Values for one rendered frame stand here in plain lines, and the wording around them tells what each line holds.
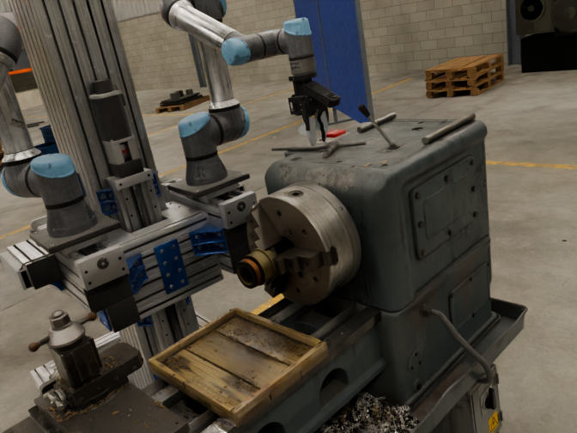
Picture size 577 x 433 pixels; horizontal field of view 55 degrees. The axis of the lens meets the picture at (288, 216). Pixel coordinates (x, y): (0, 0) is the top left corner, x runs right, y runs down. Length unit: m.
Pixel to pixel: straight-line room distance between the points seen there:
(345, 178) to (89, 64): 0.96
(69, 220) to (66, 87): 0.45
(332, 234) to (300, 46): 0.56
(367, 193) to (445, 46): 11.16
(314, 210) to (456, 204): 0.51
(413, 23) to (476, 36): 1.45
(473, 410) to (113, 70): 1.63
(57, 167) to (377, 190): 0.93
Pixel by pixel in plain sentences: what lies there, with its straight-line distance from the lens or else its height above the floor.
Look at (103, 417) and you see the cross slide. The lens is 1.25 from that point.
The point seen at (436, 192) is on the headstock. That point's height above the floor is 1.12.
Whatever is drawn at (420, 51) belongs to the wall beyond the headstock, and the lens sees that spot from 12.81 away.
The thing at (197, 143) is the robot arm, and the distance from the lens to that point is 1.93.
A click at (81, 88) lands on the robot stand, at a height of 1.56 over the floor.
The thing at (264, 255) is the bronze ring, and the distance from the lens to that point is 1.38.
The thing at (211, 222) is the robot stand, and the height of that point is 1.03.
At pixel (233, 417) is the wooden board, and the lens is 1.25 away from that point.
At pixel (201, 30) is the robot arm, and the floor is 1.66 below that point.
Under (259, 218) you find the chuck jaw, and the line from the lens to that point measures 1.45.
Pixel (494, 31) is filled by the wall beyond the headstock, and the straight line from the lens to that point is 12.02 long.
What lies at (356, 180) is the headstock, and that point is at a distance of 1.44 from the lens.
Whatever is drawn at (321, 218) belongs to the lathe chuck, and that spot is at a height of 1.18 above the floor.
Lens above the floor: 1.67
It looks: 20 degrees down
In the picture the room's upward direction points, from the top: 11 degrees counter-clockwise
